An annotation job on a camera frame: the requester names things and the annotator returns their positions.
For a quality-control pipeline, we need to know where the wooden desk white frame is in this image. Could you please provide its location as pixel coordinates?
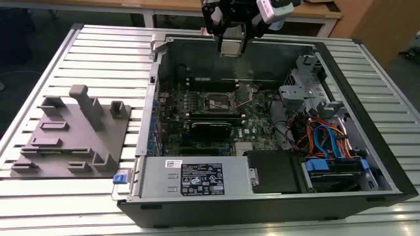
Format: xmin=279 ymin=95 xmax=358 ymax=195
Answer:
xmin=129 ymin=0 xmax=343 ymax=37
xmin=0 ymin=0 xmax=154 ymax=28

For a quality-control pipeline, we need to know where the orange wire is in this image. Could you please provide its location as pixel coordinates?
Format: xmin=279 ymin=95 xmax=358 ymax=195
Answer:
xmin=338 ymin=134 xmax=359 ymax=160

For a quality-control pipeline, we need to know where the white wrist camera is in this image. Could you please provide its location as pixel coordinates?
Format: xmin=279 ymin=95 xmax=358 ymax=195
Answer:
xmin=254 ymin=0 xmax=294 ymax=25

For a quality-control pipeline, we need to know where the black PC case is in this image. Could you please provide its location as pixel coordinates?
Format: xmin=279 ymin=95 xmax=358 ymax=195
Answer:
xmin=115 ymin=34 xmax=418 ymax=229

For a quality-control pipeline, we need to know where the grey parts rack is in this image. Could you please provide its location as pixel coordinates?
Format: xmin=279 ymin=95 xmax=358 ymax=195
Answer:
xmin=9 ymin=84 xmax=131 ymax=178

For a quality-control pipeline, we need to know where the hard disk in blue carrier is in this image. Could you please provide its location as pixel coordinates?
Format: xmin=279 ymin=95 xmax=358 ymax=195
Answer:
xmin=302 ymin=157 xmax=370 ymax=194

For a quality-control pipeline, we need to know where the silver power supply unit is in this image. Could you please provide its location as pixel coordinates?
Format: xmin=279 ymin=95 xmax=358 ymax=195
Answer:
xmin=129 ymin=156 xmax=255 ymax=199

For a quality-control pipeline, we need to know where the metal drive cage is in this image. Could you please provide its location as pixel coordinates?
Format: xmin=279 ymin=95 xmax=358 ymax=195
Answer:
xmin=277 ymin=55 xmax=350 ymax=120

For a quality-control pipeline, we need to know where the wooden cabinet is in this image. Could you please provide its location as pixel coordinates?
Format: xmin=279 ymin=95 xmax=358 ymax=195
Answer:
xmin=329 ymin=0 xmax=420 ymax=71

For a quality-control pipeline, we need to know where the black plastic shroud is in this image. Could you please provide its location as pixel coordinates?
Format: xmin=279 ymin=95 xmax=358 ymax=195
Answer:
xmin=243 ymin=149 xmax=311 ymax=195

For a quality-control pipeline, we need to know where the black expansion slot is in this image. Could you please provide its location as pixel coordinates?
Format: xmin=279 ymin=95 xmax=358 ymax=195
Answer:
xmin=178 ymin=147 xmax=237 ymax=156
xmin=178 ymin=140 xmax=231 ymax=148

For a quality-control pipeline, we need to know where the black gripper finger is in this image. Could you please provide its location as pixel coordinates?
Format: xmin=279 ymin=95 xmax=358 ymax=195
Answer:
xmin=241 ymin=13 xmax=262 ymax=54
xmin=201 ymin=2 xmax=226 ymax=54

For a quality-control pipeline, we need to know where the grey case latch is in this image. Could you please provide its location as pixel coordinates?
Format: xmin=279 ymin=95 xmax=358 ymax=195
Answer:
xmin=149 ymin=33 xmax=174 ymax=60

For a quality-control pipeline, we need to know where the black wire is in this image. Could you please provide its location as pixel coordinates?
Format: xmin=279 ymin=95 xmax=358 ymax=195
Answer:
xmin=267 ymin=97 xmax=298 ymax=151

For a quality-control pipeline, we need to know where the silver CPU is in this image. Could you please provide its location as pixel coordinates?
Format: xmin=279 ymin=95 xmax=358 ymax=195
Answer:
xmin=218 ymin=39 xmax=246 ymax=58

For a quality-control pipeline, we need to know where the green motherboard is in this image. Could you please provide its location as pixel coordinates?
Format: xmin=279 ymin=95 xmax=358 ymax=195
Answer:
xmin=155 ymin=73 xmax=286 ymax=158

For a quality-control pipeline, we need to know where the blue wire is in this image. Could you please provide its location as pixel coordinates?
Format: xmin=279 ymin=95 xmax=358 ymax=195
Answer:
xmin=311 ymin=124 xmax=345 ymax=162

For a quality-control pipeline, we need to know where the black graphics card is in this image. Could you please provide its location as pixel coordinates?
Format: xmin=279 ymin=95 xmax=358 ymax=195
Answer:
xmin=190 ymin=120 xmax=234 ymax=140

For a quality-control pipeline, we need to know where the CPU socket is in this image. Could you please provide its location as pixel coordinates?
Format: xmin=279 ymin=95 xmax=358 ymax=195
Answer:
xmin=202 ymin=91 xmax=239 ymax=115

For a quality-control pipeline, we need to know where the metal socket cover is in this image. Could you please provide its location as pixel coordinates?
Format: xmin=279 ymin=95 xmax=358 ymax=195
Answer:
xmin=233 ymin=85 xmax=255 ymax=109

